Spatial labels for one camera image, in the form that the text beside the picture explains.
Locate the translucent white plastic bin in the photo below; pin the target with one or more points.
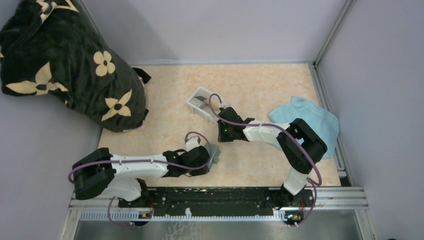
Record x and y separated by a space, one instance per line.
206 112

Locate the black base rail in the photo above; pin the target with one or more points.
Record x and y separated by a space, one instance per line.
218 201

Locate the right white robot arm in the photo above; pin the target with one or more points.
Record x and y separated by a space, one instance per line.
302 147

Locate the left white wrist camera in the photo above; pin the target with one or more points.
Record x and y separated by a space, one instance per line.
192 143

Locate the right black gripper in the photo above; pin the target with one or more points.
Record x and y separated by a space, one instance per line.
222 138

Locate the light blue towel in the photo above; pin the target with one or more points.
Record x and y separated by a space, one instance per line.
325 124

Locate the black floral blanket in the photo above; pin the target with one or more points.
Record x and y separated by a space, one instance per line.
50 47

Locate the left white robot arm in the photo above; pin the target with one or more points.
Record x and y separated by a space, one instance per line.
104 174

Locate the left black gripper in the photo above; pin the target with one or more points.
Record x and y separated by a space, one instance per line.
199 172

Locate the gold card in bin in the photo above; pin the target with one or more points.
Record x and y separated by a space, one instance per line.
215 106

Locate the aluminium frame rail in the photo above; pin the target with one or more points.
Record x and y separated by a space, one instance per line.
325 199

